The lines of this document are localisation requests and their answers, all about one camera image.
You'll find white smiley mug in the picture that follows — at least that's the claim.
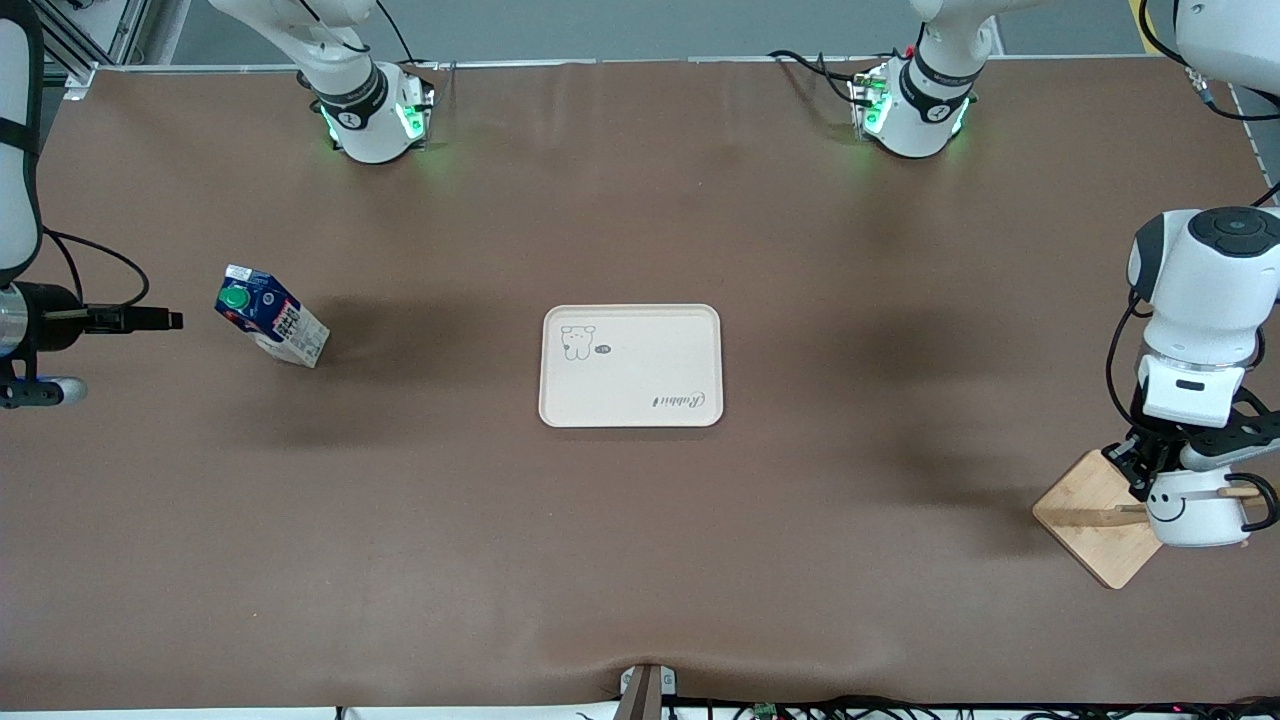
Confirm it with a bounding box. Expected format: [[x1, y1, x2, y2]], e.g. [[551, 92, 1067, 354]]
[[1145, 468, 1280, 548]]

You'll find blue milk carton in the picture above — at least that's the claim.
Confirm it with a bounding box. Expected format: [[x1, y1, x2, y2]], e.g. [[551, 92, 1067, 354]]
[[214, 264, 331, 370]]

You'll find beige rectangular tray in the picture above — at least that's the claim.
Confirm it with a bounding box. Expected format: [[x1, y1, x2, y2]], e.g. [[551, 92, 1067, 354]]
[[539, 304, 724, 429]]

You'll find wooden mug tree stand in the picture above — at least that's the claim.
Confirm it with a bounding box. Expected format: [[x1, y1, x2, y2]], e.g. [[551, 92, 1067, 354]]
[[1032, 449, 1261, 590]]

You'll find black base cable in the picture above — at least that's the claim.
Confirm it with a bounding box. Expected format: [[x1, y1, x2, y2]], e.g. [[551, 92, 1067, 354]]
[[375, 0, 446, 73], [767, 48, 881, 109]]

